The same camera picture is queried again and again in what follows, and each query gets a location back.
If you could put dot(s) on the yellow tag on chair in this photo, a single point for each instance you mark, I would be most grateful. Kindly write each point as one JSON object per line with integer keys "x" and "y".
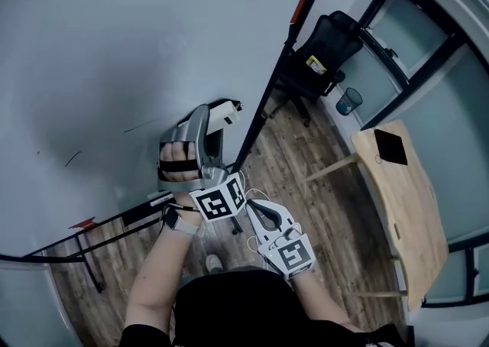
{"x": 316, "y": 63}

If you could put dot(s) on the person's black shirt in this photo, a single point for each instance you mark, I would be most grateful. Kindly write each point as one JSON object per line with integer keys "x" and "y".
{"x": 248, "y": 311}

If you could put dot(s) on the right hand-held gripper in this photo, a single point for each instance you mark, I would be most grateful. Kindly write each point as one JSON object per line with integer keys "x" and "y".
{"x": 292, "y": 255}

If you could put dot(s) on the white whiteboard eraser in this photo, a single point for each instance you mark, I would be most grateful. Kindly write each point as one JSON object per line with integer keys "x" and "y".
{"x": 223, "y": 116}

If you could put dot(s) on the person's left hand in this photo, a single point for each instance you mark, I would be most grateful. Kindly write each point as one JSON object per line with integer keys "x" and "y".
{"x": 177, "y": 164}

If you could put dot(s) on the person's left forearm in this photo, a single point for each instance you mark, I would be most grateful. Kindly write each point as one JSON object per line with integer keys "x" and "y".
{"x": 160, "y": 273}

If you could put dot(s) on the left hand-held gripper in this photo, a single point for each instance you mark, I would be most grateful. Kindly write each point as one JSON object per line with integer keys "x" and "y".
{"x": 217, "y": 200}

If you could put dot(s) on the black-framed glass door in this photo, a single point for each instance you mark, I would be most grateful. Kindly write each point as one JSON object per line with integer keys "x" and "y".
{"x": 412, "y": 32}

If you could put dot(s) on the light wooden table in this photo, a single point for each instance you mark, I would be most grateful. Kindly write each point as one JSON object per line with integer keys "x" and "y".
{"x": 405, "y": 215}

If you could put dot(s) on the blue mesh waste bin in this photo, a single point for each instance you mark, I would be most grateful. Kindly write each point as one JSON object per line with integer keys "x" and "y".
{"x": 348, "y": 101}

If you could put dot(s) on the smartwatch with pale band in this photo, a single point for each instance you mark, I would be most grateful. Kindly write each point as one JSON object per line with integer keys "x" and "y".
{"x": 179, "y": 223}

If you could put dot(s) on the person's light shoe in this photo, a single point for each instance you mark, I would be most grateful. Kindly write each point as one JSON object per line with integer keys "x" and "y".
{"x": 214, "y": 263}

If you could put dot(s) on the person's right forearm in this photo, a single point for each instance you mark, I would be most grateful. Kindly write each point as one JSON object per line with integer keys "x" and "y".
{"x": 324, "y": 299}

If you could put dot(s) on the black-framed glass panel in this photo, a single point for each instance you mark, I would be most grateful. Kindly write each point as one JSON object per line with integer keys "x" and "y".
{"x": 458, "y": 273}

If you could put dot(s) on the black square pad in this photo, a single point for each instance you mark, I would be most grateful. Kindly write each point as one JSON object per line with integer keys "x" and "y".
{"x": 390, "y": 146}

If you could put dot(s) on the black mesh office chair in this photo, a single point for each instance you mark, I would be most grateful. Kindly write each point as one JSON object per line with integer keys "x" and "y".
{"x": 324, "y": 55}

